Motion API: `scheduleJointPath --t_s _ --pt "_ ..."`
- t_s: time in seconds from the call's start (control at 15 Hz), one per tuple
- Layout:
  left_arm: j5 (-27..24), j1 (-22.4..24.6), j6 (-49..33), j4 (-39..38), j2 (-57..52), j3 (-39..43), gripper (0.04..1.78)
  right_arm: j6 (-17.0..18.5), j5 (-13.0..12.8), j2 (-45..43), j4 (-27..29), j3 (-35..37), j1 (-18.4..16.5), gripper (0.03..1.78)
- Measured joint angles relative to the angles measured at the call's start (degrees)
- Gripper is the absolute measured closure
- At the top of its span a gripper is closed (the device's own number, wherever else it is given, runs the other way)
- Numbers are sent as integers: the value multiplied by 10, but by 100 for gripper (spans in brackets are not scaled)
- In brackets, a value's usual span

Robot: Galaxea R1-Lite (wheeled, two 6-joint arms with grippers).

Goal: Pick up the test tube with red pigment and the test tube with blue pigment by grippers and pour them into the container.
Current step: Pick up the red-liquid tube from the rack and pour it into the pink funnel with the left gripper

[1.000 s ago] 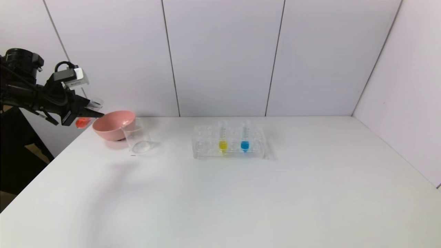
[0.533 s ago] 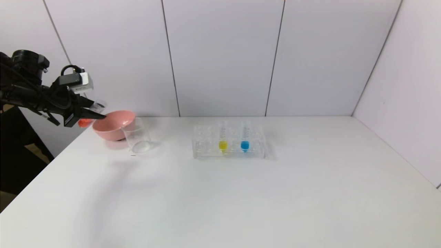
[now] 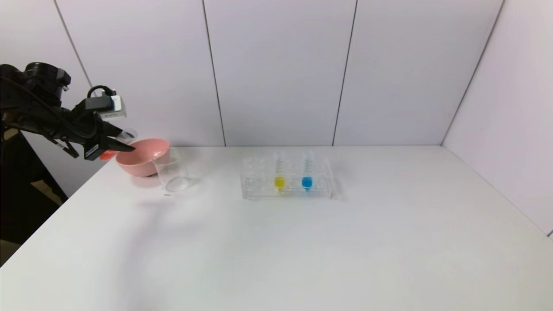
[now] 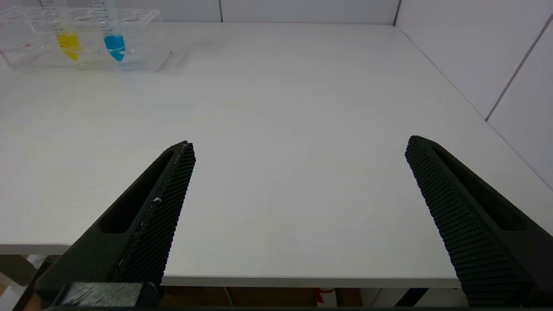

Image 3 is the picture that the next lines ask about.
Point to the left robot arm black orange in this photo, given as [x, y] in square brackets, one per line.
[30, 108]

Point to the test tube with red pigment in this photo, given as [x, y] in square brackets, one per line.
[108, 155]

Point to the test tube with yellow pigment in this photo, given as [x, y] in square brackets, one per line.
[279, 182]

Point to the clear acrylic test tube rack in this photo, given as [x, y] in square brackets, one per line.
[322, 185]

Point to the test tube with blue pigment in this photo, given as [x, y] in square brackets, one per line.
[306, 182]

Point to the brown cardboard box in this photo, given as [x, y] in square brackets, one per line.
[47, 192]

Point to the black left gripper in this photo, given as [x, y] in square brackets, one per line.
[94, 148]

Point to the clear glass beaker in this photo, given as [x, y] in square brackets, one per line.
[175, 181]

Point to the pink bowl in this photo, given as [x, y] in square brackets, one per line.
[138, 162]

